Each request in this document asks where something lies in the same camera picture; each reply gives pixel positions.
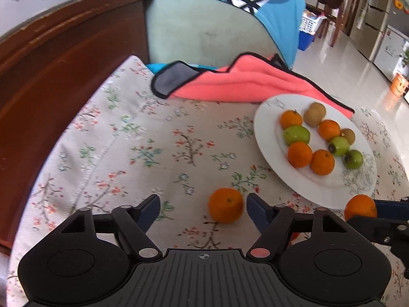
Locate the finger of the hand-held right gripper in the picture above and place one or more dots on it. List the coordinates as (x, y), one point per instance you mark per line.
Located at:
(377, 228)
(391, 205)

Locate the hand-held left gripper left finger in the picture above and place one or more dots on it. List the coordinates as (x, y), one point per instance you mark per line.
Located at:
(150, 209)

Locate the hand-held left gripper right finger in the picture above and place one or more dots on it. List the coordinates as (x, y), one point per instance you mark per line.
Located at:
(255, 209)

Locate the orange mandarin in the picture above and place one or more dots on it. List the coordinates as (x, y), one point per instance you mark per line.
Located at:
(322, 162)
(291, 119)
(329, 129)
(299, 154)
(226, 205)
(361, 208)

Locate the green jujube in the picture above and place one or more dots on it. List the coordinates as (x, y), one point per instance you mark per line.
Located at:
(353, 159)
(297, 135)
(339, 145)

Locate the white plate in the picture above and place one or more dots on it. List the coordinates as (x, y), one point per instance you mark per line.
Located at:
(278, 153)

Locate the floral tablecloth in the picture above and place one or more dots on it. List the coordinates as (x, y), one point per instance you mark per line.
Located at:
(143, 153)

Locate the orange smiley stool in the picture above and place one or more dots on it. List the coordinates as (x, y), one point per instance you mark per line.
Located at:
(400, 84)

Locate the pink cloth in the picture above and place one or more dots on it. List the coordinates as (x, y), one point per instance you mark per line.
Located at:
(242, 80)

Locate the white appliance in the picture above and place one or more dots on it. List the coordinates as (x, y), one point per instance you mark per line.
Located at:
(391, 51)

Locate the brown wooden headboard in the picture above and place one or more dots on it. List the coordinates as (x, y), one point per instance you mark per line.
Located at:
(64, 80)

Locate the blue plastic crate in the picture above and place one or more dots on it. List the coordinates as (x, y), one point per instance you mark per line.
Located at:
(305, 40)

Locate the pale green cushion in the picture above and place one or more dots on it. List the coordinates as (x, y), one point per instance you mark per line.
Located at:
(198, 32)

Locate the silver refrigerator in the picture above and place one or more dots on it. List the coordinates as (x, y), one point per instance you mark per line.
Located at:
(372, 16)

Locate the white plastic basket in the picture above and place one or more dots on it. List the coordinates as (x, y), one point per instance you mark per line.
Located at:
(311, 22)

